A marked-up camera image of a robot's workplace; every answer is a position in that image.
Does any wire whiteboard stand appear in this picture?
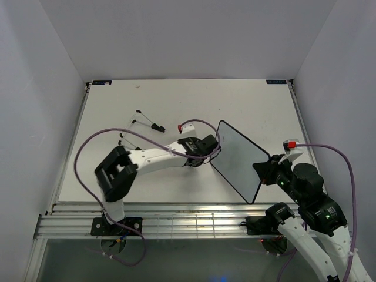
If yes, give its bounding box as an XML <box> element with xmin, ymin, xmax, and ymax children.
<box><xmin>117</xmin><ymin>109</ymin><xmax>166</xmax><ymax>150</ymax></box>

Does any blue corner label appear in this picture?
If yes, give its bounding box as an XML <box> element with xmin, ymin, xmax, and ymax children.
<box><xmin>266</xmin><ymin>79</ymin><xmax>287</xmax><ymax>85</ymax></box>
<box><xmin>92</xmin><ymin>80</ymin><xmax>112</xmax><ymax>85</ymax></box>

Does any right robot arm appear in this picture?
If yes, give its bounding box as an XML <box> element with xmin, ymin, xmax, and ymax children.
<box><xmin>253</xmin><ymin>155</ymin><xmax>371</xmax><ymax>281</ymax></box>

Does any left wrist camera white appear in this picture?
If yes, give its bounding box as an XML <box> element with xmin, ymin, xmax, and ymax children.
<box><xmin>177</xmin><ymin>123</ymin><xmax>196</xmax><ymax>136</ymax></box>

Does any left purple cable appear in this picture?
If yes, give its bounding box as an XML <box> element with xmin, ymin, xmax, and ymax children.
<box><xmin>73</xmin><ymin>119</ymin><xmax>221</xmax><ymax>267</ymax></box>

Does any purple cable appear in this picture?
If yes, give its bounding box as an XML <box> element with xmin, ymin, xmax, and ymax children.
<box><xmin>277</xmin><ymin>142</ymin><xmax>358</xmax><ymax>282</ymax></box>
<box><xmin>73</xmin><ymin>119</ymin><xmax>221</xmax><ymax>267</ymax></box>

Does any small whiteboard black frame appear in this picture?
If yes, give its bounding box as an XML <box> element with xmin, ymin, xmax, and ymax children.
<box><xmin>210</xmin><ymin>120</ymin><xmax>270</xmax><ymax>204</ymax></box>

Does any aluminium frame rail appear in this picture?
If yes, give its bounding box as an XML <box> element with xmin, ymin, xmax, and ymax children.
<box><xmin>34</xmin><ymin>203</ymin><xmax>269</xmax><ymax>240</ymax></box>

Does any right blue corner label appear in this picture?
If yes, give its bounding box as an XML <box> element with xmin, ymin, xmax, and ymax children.
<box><xmin>266</xmin><ymin>79</ymin><xmax>287</xmax><ymax>85</ymax></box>

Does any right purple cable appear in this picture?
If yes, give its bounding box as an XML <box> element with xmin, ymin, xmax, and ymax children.
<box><xmin>277</xmin><ymin>142</ymin><xmax>358</xmax><ymax>282</ymax></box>

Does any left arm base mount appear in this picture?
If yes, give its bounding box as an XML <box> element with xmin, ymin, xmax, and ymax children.
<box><xmin>90</xmin><ymin>216</ymin><xmax>143</xmax><ymax>236</ymax></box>

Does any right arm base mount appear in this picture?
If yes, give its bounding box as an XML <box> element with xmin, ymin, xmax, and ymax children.
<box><xmin>240</xmin><ymin>216</ymin><xmax>280</xmax><ymax>236</ymax></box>

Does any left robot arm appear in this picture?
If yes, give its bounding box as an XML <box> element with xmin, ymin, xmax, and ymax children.
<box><xmin>95</xmin><ymin>135</ymin><xmax>220</xmax><ymax>235</ymax></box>

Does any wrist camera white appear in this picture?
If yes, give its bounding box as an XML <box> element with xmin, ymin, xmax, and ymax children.
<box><xmin>278</xmin><ymin>139</ymin><xmax>304</xmax><ymax>165</ymax></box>
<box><xmin>177</xmin><ymin>123</ymin><xmax>196</xmax><ymax>136</ymax></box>

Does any left blue corner label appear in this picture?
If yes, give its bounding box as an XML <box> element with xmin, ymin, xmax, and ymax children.
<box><xmin>92</xmin><ymin>80</ymin><xmax>112</xmax><ymax>85</ymax></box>

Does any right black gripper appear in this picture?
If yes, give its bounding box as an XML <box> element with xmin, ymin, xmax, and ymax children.
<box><xmin>252</xmin><ymin>153</ymin><xmax>304</xmax><ymax>204</ymax></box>

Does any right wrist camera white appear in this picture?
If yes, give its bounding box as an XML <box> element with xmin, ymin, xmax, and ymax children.
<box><xmin>278</xmin><ymin>139</ymin><xmax>304</xmax><ymax>165</ymax></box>

